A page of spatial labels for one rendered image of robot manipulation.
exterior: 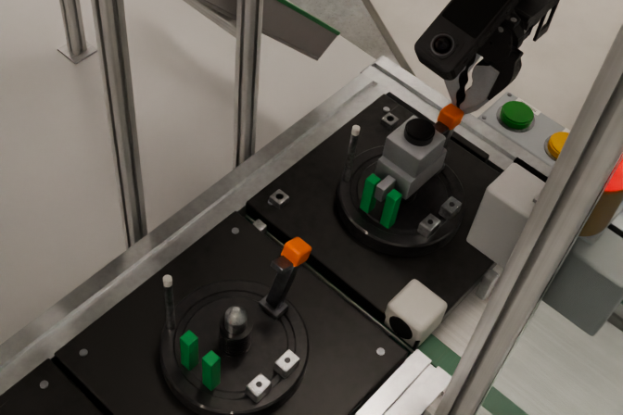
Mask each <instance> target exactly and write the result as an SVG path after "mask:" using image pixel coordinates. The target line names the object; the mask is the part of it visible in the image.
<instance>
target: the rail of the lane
mask: <svg viewBox="0 0 623 415"><path fill-rule="evenodd" d="M361 73H363V74H364V75H366V76H367V77H369V78H370V79H371V80H373V85H374V86H376V85H377V84H379V85H381V86H382V87H384V88H385V89H386V90H388V91H389V94H388V97H390V98H391V99H393V100H394V101H396V102H397V103H399V104H400V105H401V106H403V107H405V108H406V109H408V110H409V111H411V112H412V113H414V115H415V116H417V117H418V118H420V119H425V120H427V121H429V122H430V123H432V125H434V124H435V123H436V122H438V116H439V112H440V111H441V110H442V109H443V108H444V107H445V106H447V105H448V104H452V101H451V100H450V99H448V98H447V97H445V96H444V95H442V94H440V93H439V92H437V91H436V90H434V89H433V88H431V87H430V86H428V85H427V84H425V83H424V82H422V81H421V80H419V79H418V78H416V77H415V76H413V75H412V74H411V73H410V72H408V71H407V70H405V69H403V68H402V67H400V66H399V65H397V64H396V63H394V62H393V61H391V60H390V59H388V58H387V57H385V56H381V57H380V58H378V59H377V60H376V61H374V62H373V63H372V64H370V65H369V66H368V67H366V68H365V69H363V70H362V71H361ZM361 73H360V74H361ZM451 140H453V141H454V142H455V143H456V144H458V145H459V146H461V147H462V148H464V149H465V150H467V151H468V152H470V153H471V154H472V155H474V156H475V157H477V158H479V159H480V160H482V161H483V162H484V163H486V164H487V165H489V166H490V167H492V168H493V169H495V170H497V171H498V172H499V173H500V174H502V173H503V172H504V171H505V170H506V169H507V168H508V167H509V166H510V165H511V164H512V163H513V162H514V160H515V159H516V158H517V157H519V158H520V159H522V160H523V161H525V162H526V163H528V164H529V165H530V166H531V167H533V168H534V169H535V170H537V171H539V172H540V173H542V174H543V175H545V176H546V177H549V175H550V173H551V171H552V169H553V168H551V167H550V166H548V165H547V164H545V163H544V162H542V161H541V160H539V159H538V158H536V157H534V156H533V155H531V154H530V153H529V152H528V151H526V150H525V149H523V148H522V147H520V146H519V145H517V144H515V143H514V142H512V141H511V140H509V139H508V138H506V137H505V136H503V135H502V134H500V133H499V132H497V131H495V130H494V129H492V128H491V127H490V126H489V125H487V124H486V123H484V122H483V121H481V120H480V119H478V118H476V117H475V116H473V115H472V114H470V113H469V114H465V115H464V116H463V118H462V120H461V123H460V124H459V125H457V126H456V127H455V128H454V130H453V132H452V135H451Z"/></svg>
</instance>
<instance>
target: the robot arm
mask: <svg viewBox="0 0 623 415"><path fill-rule="evenodd" d="M559 1H560V0H451V1H450V2H449V3H448V4H447V5H446V6H445V7H444V9H443V10H442V11H441V12H440V13H439V15H438V16H437V17H436V18H435V20H434V21H433V22H432V23H431V24H430V26H429V27H428V28H427V29H426V31H425V32H424V33H423V34H422V35H421V37H420V38H419V39H418V40H417V41H416V43H415V45H414V51H415V53H416V55H417V57H418V59H419V61H420V62H421V63H422V64H424V65H425V66H426V67H428V68H429V69H431V70H432V71H433V72H435V73H436V74H437V75H439V76H440V77H441V78H442V79H444V82H445V85H446V87H447V90H448V92H449V95H450V98H451V101H452V103H453V104H454V105H455V106H456V107H458V108H460V109H461V110H462V111H463V112H464V115H465V114H469V113H472V112H475V111H477V110H478V109H480V108H481V107H482V106H484V105H485V104H486V103H488V102H489V101H490V99H492V98H493V97H494V96H496V95H497V94H498V93H500V92H501V91H502V90H503V89H504V88H506V87H507V86H508V85H509V84H510V83H511V82H512V81H513V80H514V79H515V78H516V76H517V75H518V73H519V71H520V70H521V67H522V62H521V56H523V55H524V53H523V52H522V51H521V50H519V49H518V48H519V47H520V46H521V45H522V43H523V41H524V40H525V39H527V38H528V36H529V35H530V34H531V31H532V29H533V27H534V26H535V25H536V24H537V23H539V26H538V28H537V30H536V33H535V35H534V38H533V41H534V42H536V41H537V40H538V39H539V38H541V36H542V35H543V34H544V33H545V32H547V31H548V29H549V26H550V24H551V21H552V19H553V15H554V12H555V10H556V8H557V6H558V3H559ZM550 9H551V13H550V15H549V18H548V20H547V22H546V24H544V25H543V22H544V21H545V18H546V15H547V13H548V11H549V10H550ZM542 25H543V26H542ZM480 57H484V58H483V59H482V60H481V61H479V62H478V60H479V59H480ZM477 62H478V63H477ZM476 63H477V64H476ZM473 67H474V68H473ZM472 68H473V71H472V80H473V82H472V85H471V87H469V88H468V89H467V90H465V89H464V88H465V86H466V84H467V83H468V72H469V71H470V70H471V69H472Z"/></svg>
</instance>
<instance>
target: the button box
mask: <svg viewBox="0 0 623 415"><path fill-rule="evenodd" d="M509 101H519V102H522V103H525V104H526V105H528V106H529V107H530V108H531V109H532V111H533V113H534V118H533V121H532V122H531V124H530V126H528V127H527V128H525V129H522V130H518V129H513V128H510V127H508V126H507V125H505V124H504V123H503V122H502V120H501V117H500V112H501V109H502V106H503V105H504V104H505V103H507V102H509ZM478 119H480V120H481V121H483V122H484V123H486V124H487V125H489V126H490V127H491V128H492V129H494V130H495V131H497V132H499V133H500V134H502V135H503V136H505V137H506V138H508V139H509V140H511V141H512V142H514V143H515V144H517V145H519V146H520V147H522V148H523V149H525V150H526V151H528V152H529V153H530V154H531V155H533V156H534V157H536V158H538V159H539V160H541V161H542V162H544V163H545V164H547V165H548V166H550V167H551V168H553V166H554V164H555V161H556V159H557V158H556V157H554V156H553V155H552V154H551V153H550V152H549V150H548V142H549V140H550V138H551V136H552V135H553V134H554V133H556V132H570V130H569V129H567V128H565V127H563V126H562V125H560V124H558V123H557V122H555V121H554V120H552V119H550V118H549V117H547V116H546V115H544V114H542V113H541V112H540V111H539V110H537V109H536V108H535V107H533V106H532V105H530V104H528V103H527V102H525V101H524V100H522V99H521V98H519V97H516V96H515V95H513V94H511V93H510V92H506V93H505V94H504V95H502V96H501V97H500V98H499V99H498V100H497V101H496V102H495V103H493V104H492V105H491V106H490V107H489V108H488V109H487V110H485V111H484V112H483V113H482V114H481V115H480V116H479V117H478Z"/></svg>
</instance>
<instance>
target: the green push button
mask: <svg viewBox="0 0 623 415"><path fill-rule="evenodd" d="M500 117H501V120H502V122H503V123H504V124H505V125H507V126H508V127H510V128H513V129H518V130H522V129H525V128H527V127H528V126H530V124H531V122H532V121H533V118H534V113H533V111H532V109H531V108H530V107H529V106H528V105H526V104H525V103H522V102H519V101H509V102H507V103H505V104H504V105H503V106H502V109H501V112H500Z"/></svg>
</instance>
